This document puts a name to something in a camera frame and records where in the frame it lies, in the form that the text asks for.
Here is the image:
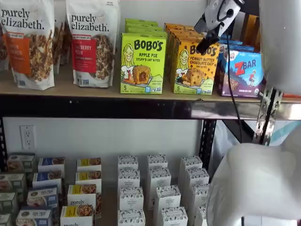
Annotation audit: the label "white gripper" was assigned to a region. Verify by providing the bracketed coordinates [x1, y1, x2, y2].
[196, 0, 245, 50]

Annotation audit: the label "orange Bobo's oat bites box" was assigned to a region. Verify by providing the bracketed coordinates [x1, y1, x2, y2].
[166, 27, 204, 36]
[164, 23, 197, 31]
[169, 32, 206, 44]
[170, 41, 221, 96]

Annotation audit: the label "blue purple Zbar box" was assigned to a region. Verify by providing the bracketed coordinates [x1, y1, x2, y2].
[214, 48, 267, 98]
[222, 44, 256, 53]
[218, 39, 243, 47]

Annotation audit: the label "orange brown snack box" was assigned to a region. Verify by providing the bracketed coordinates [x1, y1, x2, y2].
[242, 14, 261, 45]

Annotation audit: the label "green Bobo's oat bites box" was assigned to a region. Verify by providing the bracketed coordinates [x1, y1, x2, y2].
[124, 18, 158, 25]
[125, 23, 163, 30]
[126, 28, 166, 35]
[120, 32, 168, 94]

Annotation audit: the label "wooden shelf board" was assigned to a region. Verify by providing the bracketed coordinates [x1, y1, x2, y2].
[0, 54, 301, 104]

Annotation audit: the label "yellow label granola box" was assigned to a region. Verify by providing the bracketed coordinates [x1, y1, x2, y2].
[60, 205, 95, 226]
[77, 157, 102, 172]
[75, 170, 102, 186]
[67, 184, 102, 208]

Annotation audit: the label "blue label granola box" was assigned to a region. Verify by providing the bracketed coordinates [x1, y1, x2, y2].
[27, 187, 59, 209]
[16, 207, 52, 226]
[32, 170, 63, 189]
[37, 157, 65, 172]

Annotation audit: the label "grey green label box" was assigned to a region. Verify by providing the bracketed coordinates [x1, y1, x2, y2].
[6, 154, 36, 174]
[0, 192, 18, 214]
[0, 173, 26, 194]
[0, 213, 12, 226]

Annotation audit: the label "perforated steel rack upright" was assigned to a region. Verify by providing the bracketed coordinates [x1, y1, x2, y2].
[253, 87, 284, 146]

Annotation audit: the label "red label granola bag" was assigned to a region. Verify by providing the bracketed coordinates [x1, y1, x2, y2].
[65, 0, 121, 88]

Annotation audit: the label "white patterned-top carton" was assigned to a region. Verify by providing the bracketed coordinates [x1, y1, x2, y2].
[148, 167, 172, 201]
[118, 169, 141, 189]
[119, 187, 144, 211]
[160, 206, 188, 226]
[180, 156, 203, 186]
[154, 185, 182, 212]
[118, 154, 139, 170]
[147, 154, 168, 169]
[185, 167, 210, 189]
[117, 209, 146, 226]
[190, 183, 211, 209]
[195, 206, 208, 226]

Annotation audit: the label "black metal shelving rack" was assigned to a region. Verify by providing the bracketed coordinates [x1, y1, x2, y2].
[0, 0, 301, 174]

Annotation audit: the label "white granola pouch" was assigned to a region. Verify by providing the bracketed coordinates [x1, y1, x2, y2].
[60, 22, 72, 65]
[0, 23, 10, 72]
[53, 20, 65, 75]

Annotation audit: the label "orange label granola bag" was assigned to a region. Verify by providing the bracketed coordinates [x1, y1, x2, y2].
[0, 0, 56, 90]

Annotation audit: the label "white patterned small boxes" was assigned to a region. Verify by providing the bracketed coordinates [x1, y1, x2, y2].
[58, 164, 165, 226]

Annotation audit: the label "white wall outlet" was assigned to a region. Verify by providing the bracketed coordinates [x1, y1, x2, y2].
[20, 125, 36, 151]

